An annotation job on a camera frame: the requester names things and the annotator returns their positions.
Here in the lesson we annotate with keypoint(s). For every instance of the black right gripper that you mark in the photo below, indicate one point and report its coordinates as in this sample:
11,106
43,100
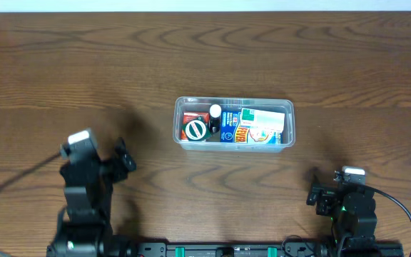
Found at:
322,199

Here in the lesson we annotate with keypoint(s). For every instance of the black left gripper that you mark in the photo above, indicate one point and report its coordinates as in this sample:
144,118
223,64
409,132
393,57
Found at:
110,168

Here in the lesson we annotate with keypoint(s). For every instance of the red Panadol box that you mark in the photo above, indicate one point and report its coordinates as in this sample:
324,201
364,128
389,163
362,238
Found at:
188,116

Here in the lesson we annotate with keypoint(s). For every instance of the dark green Zam-Buk box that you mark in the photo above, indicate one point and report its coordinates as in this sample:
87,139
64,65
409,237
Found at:
196,130

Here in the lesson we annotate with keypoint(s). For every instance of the white green Panadol box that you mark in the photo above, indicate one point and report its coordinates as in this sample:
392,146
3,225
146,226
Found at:
265,120

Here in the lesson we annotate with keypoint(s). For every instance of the clear plastic container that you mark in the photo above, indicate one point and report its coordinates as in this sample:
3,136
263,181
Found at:
202,104

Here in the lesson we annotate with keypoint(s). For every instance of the blue Kool Fever box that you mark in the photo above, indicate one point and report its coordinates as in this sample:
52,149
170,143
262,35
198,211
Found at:
231,131

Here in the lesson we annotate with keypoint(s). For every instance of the dark bottle white cap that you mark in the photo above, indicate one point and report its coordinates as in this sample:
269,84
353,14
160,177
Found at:
215,112

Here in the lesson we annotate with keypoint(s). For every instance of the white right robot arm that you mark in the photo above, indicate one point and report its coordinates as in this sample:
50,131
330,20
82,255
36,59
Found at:
355,231

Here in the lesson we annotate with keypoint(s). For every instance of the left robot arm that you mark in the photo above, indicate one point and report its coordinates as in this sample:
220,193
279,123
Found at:
84,224

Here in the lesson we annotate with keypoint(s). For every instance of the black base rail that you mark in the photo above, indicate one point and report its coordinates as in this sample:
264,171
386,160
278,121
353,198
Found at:
289,248

